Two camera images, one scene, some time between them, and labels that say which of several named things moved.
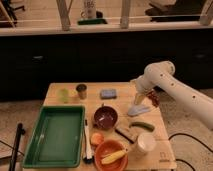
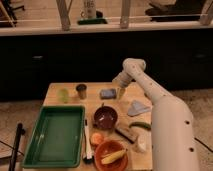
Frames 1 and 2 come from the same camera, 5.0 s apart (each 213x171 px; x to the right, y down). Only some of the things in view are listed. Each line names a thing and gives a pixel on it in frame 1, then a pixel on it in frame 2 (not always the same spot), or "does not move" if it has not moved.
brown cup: [82, 89] does not move
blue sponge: [108, 94] does not move
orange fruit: [97, 138] does not move
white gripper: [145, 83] -> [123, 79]
